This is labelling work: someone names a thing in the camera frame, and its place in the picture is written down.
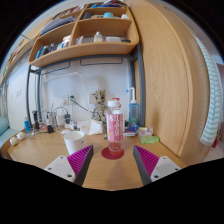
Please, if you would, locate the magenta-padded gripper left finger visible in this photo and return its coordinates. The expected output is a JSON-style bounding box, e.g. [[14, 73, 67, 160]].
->
[[43, 144, 95, 187]]

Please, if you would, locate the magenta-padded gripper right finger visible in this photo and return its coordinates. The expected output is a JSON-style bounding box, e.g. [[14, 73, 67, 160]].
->
[[132, 144, 182, 186]]

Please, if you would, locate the pink-labelled clear drink bottle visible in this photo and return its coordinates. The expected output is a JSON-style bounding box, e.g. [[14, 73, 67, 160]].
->
[[105, 99, 125, 155]]

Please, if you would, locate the white cup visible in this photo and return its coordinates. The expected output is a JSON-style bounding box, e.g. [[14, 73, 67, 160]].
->
[[63, 130, 86, 155]]

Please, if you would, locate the green sponge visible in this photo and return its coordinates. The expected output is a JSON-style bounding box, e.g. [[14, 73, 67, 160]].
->
[[139, 134, 160, 145]]

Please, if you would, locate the flat round red coaster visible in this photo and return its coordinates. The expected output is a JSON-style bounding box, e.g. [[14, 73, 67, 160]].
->
[[100, 146, 125, 161]]

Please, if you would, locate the small white round ornament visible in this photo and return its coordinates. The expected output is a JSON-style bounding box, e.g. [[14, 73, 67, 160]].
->
[[16, 131, 27, 141], [9, 136, 19, 147]]

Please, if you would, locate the black slim device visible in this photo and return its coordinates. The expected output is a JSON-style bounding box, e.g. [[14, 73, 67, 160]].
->
[[32, 110, 40, 130]]

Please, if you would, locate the small blue bottle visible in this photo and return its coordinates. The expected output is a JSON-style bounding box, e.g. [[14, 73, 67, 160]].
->
[[23, 116, 32, 133]]

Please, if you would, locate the light blue bed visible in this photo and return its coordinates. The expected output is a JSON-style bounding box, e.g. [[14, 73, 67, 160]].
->
[[0, 128, 20, 149]]

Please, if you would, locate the translucent blue spray bottle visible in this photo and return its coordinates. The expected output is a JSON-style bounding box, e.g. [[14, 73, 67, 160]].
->
[[125, 87, 140, 129]]

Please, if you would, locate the teal pillow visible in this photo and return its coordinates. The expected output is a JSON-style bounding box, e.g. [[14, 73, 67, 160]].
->
[[0, 116, 10, 136]]

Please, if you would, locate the brown tree figurine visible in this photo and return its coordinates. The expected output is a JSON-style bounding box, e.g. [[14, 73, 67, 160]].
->
[[90, 89, 108, 123]]

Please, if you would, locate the green-striped white towel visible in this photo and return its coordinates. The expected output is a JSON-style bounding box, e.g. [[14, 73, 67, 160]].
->
[[193, 34, 224, 147]]

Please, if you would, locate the wooden wardrobe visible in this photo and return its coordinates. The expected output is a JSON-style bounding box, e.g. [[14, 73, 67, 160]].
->
[[124, 0, 211, 168]]

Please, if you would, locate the wooden shelf unit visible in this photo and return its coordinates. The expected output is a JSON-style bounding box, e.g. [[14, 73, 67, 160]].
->
[[28, 0, 140, 69]]

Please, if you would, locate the black cable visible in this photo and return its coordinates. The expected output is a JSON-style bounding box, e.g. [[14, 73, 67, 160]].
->
[[69, 98, 94, 114]]

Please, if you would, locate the white wall socket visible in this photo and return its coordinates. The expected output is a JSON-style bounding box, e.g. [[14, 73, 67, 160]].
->
[[61, 94, 79, 107]]

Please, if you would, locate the black metal desk frame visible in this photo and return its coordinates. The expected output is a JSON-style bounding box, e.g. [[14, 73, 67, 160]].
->
[[25, 43, 147, 129]]

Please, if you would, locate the long wooden wall shelf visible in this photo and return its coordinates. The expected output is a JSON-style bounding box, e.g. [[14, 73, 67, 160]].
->
[[0, 31, 38, 86]]

